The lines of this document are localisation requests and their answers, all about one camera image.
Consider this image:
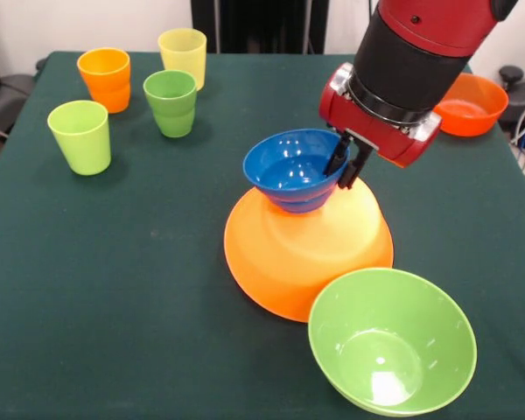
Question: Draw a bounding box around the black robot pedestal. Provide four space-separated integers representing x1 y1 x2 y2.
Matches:
191 0 329 54

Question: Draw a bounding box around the dark green tablecloth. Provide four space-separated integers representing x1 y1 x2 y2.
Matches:
0 51 525 420

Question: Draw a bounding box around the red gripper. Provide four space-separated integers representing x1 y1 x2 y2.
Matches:
318 61 444 191

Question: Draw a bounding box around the lime green cup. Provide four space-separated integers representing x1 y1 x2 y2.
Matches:
46 99 113 177

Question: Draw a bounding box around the small red-orange bowl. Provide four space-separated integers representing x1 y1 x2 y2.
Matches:
432 72 510 138

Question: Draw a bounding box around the yellow cup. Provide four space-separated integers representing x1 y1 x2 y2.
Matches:
157 27 208 92

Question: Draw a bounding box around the large orange bowl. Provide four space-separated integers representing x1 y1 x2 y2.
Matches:
223 174 395 324

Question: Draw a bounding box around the large light green bowl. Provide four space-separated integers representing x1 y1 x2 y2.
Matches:
307 267 479 417

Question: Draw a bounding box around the orange cup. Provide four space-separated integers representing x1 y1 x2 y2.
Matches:
76 47 132 115

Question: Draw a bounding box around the blue bowl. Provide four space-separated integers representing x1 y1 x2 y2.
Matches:
242 128 354 214

